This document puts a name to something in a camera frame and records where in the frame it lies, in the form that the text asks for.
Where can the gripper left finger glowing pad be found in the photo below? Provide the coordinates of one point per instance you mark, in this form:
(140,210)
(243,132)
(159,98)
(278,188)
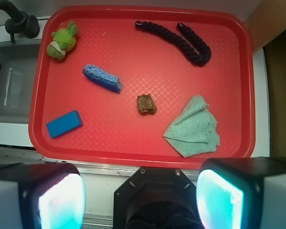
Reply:
(41,196)

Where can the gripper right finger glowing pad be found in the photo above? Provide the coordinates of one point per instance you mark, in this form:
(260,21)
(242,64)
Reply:
(242,193)

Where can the blue rectangular block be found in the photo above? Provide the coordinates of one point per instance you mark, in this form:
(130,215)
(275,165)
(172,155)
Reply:
(64,124)

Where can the light green cloth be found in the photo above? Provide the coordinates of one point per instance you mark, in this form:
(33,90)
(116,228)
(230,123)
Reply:
(193,131)

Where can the grey sink basin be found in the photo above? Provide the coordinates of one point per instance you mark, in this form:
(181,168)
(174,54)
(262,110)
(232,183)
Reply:
(18,67)

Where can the red plastic tray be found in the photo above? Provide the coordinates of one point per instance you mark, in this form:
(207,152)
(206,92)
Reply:
(113,130)

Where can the brown rough chunk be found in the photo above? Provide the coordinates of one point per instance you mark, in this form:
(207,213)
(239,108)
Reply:
(146,104)

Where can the blue textured sponge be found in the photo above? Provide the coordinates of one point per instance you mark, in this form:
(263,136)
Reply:
(102,78)

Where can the green plush toy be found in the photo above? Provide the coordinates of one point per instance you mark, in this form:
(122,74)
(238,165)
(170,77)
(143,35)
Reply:
(63,41)

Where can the black faucet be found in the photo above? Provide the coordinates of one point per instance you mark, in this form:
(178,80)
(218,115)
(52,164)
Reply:
(19,21)

